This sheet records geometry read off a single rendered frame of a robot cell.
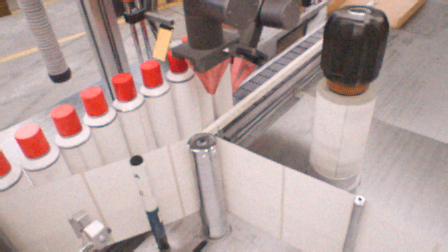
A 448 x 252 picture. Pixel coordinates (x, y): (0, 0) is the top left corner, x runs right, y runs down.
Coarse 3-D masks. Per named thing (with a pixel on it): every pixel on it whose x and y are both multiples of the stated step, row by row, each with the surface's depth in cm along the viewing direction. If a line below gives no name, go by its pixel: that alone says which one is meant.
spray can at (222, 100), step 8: (224, 72) 70; (224, 80) 71; (224, 88) 72; (216, 96) 73; (224, 96) 73; (232, 96) 76; (216, 104) 75; (224, 104) 75; (232, 104) 76; (216, 112) 76; (224, 112) 76
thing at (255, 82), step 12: (312, 36) 108; (300, 48) 102; (276, 60) 98; (288, 60) 97; (312, 60) 97; (264, 72) 93; (276, 72) 93; (252, 84) 89; (240, 96) 85; (264, 96) 85; (252, 108) 81
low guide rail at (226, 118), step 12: (312, 48) 94; (300, 60) 90; (288, 72) 88; (264, 84) 82; (276, 84) 85; (252, 96) 79; (240, 108) 76; (216, 120) 73; (228, 120) 74; (216, 132) 73
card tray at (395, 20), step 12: (336, 0) 134; (348, 0) 141; (360, 0) 140; (372, 0) 139; (384, 0) 138; (396, 0) 137; (408, 0) 136; (420, 0) 128; (384, 12) 129; (396, 12) 128; (408, 12) 121; (396, 24) 121
